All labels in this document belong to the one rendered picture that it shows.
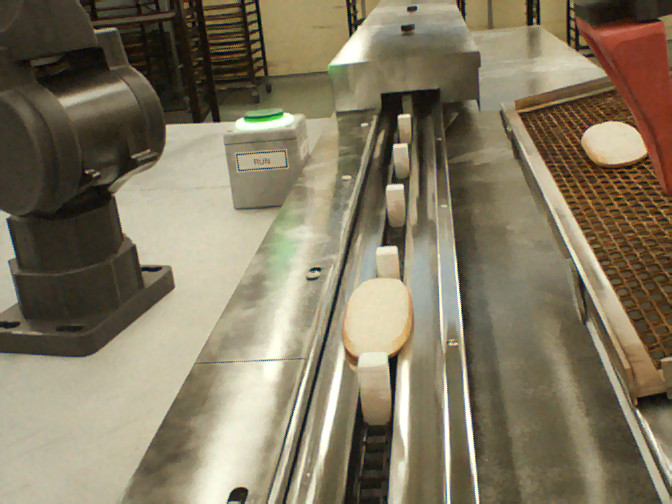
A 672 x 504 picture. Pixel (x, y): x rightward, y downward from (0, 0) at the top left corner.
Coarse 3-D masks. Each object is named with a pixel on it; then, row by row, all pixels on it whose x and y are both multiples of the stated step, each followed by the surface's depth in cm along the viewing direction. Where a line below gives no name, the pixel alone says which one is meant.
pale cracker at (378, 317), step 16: (368, 288) 47; (384, 288) 47; (400, 288) 47; (352, 304) 45; (368, 304) 45; (384, 304) 45; (400, 304) 45; (352, 320) 43; (368, 320) 43; (384, 320) 43; (400, 320) 43; (352, 336) 42; (368, 336) 42; (384, 336) 41; (400, 336) 42; (352, 352) 41
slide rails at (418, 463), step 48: (384, 144) 86; (432, 144) 83; (384, 192) 69; (432, 192) 67; (432, 240) 56; (432, 288) 48; (336, 336) 44; (432, 336) 43; (336, 384) 39; (432, 384) 38; (336, 432) 35; (432, 432) 34; (336, 480) 32; (432, 480) 31
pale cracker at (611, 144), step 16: (592, 128) 58; (608, 128) 57; (624, 128) 56; (592, 144) 55; (608, 144) 54; (624, 144) 53; (640, 144) 52; (592, 160) 54; (608, 160) 52; (624, 160) 51; (640, 160) 51
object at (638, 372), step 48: (528, 96) 74; (576, 96) 73; (528, 144) 62; (576, 144) 59; (624, 192) 47; (576, 240) 42; (624, 240) 41; (624, 288) 36; (624, 336) 32; (624, 384) 29
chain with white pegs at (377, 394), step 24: (408, 96) 101; (408, 120) 88; (408, 144) 89; (408, 168) 76; (408, 192) 71; (384, 264) 49; (360, 360) 37; (384, 360) 36; (360, 384) 37; (384, 384) 36; (384, 408) 37; (384, 432) 37; (360, 456) 35; (384, 456) 35; (360, 480) 33; (384, 480) 33
